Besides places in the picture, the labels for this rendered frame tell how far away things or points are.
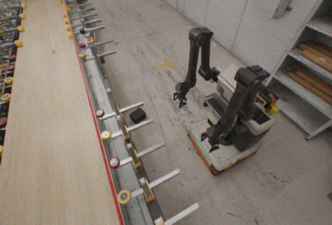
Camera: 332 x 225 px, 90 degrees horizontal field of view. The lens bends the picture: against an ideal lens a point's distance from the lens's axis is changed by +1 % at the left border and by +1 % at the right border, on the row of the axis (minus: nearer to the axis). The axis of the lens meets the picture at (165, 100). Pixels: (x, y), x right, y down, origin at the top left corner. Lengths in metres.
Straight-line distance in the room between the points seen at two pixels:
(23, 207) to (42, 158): 0.31
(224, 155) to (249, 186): 0.49
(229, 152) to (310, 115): 1.47
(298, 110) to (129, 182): 2.54
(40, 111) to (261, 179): 2.48
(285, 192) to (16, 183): 2.54
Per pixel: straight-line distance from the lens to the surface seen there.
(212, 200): 2.20
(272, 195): 2.46
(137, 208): 1.53
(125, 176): 1.60
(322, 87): 2.90
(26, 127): 1.87
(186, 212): 1.29
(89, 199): 1.34
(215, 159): 2.03
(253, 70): 0.87
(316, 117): 3.18
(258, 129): 1.73
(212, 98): 1.48
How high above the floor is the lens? 2.13
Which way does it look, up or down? 50 degrees down
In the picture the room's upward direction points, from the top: 1 degrees counter-clockwise
